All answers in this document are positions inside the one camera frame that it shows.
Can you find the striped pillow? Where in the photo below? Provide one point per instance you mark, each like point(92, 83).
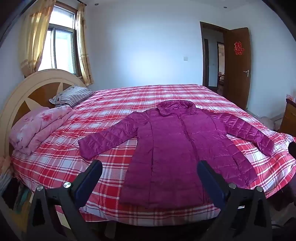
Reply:
point(69, 96)

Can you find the red paper door decoration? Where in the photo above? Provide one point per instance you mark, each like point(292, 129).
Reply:
point(239, 48)

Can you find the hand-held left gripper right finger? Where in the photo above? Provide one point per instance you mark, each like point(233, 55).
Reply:
point(208, 178)

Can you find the brown wooden door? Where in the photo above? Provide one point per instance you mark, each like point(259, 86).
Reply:
point(235, 76)

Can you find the bed with red plaid sheet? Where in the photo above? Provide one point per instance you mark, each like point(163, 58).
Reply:
point(69, 162)

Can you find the purple quilted jacket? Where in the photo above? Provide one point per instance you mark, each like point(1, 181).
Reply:
point(171, 143)

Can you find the wooden cabinet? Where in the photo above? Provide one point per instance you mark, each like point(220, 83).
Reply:
point(288, 118)

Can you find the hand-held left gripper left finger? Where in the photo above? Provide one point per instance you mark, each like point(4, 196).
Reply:
point(89, 183)

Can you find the cream and wood headboard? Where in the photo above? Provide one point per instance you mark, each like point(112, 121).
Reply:
point(13, 97)

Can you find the dark wooden door frame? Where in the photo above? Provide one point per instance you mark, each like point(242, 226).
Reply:
point(201, 58)

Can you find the pink floral folded quilt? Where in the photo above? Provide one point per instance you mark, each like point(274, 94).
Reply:
point(39, 125)

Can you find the window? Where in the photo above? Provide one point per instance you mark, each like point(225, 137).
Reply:
point(62, 46)

